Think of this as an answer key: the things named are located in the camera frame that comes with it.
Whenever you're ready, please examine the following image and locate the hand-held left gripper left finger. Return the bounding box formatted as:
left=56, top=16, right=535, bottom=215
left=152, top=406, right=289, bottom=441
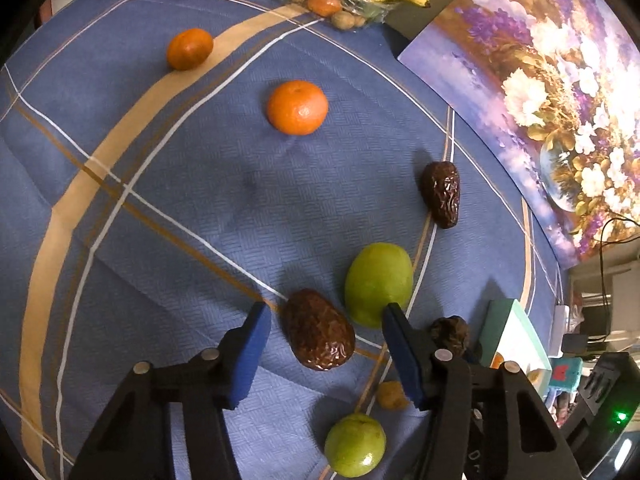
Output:
left=70, top=301, right=273, bottom=480

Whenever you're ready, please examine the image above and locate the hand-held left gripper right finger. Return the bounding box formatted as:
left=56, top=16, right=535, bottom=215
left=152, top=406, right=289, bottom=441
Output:
left=382, top=302, right=583, bottom=480

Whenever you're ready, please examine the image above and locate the large dried red date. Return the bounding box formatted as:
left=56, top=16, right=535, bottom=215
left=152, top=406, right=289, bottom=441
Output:
left=283, top=288, right=357, bottom=372

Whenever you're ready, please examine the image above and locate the large orange mandarin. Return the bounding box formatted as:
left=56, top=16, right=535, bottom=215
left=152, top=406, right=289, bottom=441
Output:
left=266, top=80, right=330, bottom=136

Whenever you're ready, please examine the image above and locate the small brown longan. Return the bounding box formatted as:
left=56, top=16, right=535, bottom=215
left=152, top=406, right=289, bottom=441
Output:
left=376, top=381, right=408, bottom=411

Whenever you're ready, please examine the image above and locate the small shrivelled dark date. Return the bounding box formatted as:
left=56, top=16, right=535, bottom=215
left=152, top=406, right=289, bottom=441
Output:
left=430, top=315, right=471, bottom=358

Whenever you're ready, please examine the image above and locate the teal and red toy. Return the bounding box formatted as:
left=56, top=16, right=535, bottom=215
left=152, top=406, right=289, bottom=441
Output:
left=547, top=355, right=586, bottom=396

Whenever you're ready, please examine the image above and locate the large green jujube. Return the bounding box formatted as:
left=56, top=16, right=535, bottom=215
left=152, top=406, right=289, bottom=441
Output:
left=344, top=242, right=415, bottom=330

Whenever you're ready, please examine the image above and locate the small green jujube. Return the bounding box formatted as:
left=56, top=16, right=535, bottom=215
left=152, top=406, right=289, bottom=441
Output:
left=324, top=413, right=387, bottom=478

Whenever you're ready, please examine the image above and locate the white and green box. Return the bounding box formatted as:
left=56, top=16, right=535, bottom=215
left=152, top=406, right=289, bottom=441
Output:
left=477, top=299, right=553, bottom=401

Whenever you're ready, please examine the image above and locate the blue plaid bedsheet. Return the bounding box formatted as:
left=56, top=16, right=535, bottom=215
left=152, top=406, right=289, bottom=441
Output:
left=0, top=0, right=566, bottom=480

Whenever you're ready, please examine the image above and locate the long dried red date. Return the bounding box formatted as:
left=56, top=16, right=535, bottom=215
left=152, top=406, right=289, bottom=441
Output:
left=419, top=161, right=461, bottom=230

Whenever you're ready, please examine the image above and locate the flower painting canvas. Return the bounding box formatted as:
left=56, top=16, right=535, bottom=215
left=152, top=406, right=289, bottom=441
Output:
left=397, top=0, right=640, bottom=267

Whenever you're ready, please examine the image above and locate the small orange mandarin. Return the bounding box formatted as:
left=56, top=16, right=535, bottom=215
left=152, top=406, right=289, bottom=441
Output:
left=166, top=28, right=215, bottom=71

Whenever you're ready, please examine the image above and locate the mandarin inside tray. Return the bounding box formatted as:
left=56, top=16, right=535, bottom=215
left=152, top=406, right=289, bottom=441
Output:
left=306, top=0, right=343, bottom=17

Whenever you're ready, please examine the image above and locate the black cable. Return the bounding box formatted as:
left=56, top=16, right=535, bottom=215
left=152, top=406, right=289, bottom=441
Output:
left=597, top=216, right=640, bottom=306

